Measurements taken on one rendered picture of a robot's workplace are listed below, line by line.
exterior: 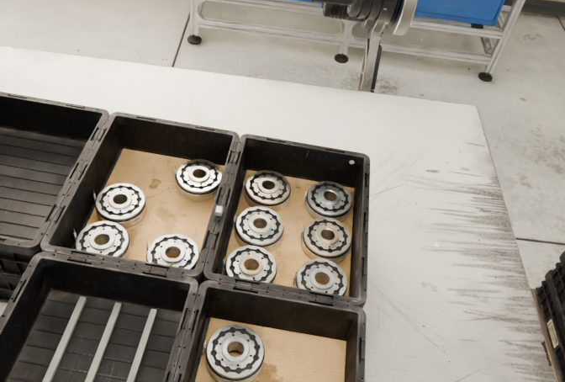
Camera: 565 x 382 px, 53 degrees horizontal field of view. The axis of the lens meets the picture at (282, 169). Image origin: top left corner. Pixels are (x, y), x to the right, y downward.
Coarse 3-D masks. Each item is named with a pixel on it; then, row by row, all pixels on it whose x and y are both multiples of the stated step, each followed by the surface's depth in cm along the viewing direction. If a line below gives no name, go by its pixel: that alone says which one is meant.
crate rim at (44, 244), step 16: (192, 128) 128; (208, 128) 129; (96, 144) 122; (80, 176) 115; (224, 176) 119; (64, 208) 110; (208, 224) 110; (48, 240) 103; (208, 240) 107; (80, 256) 102; (96, 256) 102; (112, 256) 102; (176, 272) 101; (192, 272) 102
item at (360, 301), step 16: (240, 144) 127; (288, 144) 128; (304, 144) 129; (368, 160) 128; (368, 176) 124; (224, 192) 116; (368, 192) 121; (224, 208) 113; (368, 208) 117; (368, 224) 114; (208, 256) 105; (208, 272) 102; (256, 288) 101; (272, 288) 101; (288, 288) 102; (352, 304) 101
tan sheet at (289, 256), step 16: (304, 192) 132; (352, 192) 134; (240, 208) 127; (288, 208) 128; (304, 208) 129; (352, 208) 130; (288, 224) 125; (304, 224) 125; (288, 240) 122; (272, 256) 118; (288, 256) 119; (304, 256) 119; (288, 272) 116
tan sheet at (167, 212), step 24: (120, 168) 131; (144, 168) 132; (168, 168) 133; (144, 192) 127; (168, 192) 128; (96, 216) 121; (144, 216) 122; (168, 216) 123; (192, 216) 123; (144, 240) 118
